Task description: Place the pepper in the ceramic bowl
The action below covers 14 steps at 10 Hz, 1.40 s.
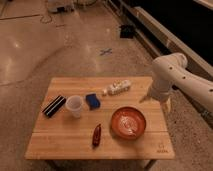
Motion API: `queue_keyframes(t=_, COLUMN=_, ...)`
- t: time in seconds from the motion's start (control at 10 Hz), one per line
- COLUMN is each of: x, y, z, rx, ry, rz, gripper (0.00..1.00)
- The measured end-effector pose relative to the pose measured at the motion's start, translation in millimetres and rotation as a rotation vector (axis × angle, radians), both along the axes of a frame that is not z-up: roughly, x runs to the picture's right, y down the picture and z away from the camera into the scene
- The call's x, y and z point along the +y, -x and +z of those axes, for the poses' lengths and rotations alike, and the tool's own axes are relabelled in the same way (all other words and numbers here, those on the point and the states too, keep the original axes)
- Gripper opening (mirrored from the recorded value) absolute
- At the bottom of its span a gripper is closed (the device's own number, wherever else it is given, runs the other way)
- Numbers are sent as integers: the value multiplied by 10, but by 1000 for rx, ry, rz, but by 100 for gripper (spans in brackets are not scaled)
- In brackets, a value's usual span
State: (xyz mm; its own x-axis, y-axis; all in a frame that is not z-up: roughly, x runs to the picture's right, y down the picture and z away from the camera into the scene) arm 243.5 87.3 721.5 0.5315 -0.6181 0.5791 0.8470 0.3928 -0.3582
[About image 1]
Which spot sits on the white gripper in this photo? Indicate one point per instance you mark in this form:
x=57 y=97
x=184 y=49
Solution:
x=159 y=96

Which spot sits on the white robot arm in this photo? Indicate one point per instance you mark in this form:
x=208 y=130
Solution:
x=170 y=70

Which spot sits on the orange ceramic bowl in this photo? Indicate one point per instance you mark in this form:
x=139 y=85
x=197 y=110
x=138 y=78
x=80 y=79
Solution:
x=128 y=123

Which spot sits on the dark red pepper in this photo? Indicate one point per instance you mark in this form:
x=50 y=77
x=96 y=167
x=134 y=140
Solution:
x=96 y=136

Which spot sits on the blue sponge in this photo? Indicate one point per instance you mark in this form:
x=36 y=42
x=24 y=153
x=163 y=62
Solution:
x=92 y=101

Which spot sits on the wooden folding table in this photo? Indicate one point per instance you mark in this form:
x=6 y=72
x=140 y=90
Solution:
x=91 y=136

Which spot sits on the black box on floor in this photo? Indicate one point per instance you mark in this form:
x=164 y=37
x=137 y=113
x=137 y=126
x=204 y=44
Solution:
x=127 y=31

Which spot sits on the clear plastic cup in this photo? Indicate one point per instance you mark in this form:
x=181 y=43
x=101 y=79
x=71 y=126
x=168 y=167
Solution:
x=74 y=104

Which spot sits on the white equipment base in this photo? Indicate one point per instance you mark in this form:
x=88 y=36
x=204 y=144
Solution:
x=54 y=6

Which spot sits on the grey wall ledge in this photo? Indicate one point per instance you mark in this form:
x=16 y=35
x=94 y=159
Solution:
x=196 y=64

